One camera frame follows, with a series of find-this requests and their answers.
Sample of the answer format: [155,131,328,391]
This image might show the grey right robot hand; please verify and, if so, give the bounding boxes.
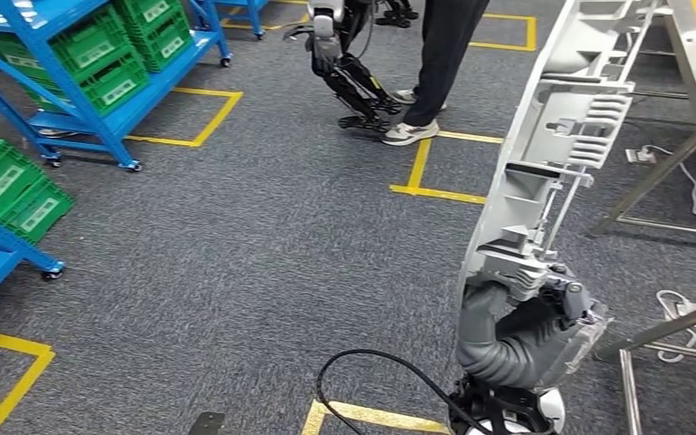
[456,264,614,390]

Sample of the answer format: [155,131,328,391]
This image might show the grey plastic wheel cover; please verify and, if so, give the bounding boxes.
[457,0,662,295]

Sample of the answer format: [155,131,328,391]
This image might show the white power adapter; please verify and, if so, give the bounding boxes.
[623,145,656,164]

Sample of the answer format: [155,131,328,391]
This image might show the person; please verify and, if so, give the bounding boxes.
[381,0,493,149]

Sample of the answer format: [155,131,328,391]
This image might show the humanoid robot with black legs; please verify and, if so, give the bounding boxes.
[282,0,404,134]

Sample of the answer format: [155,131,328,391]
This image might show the black humanoid robot legs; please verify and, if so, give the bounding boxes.
[374,0,420,29]

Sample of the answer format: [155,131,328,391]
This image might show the white cable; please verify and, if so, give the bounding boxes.
[655,256,696,385]
[648,142,696,232]

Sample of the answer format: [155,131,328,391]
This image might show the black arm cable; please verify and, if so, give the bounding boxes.
[315,349,475,435]

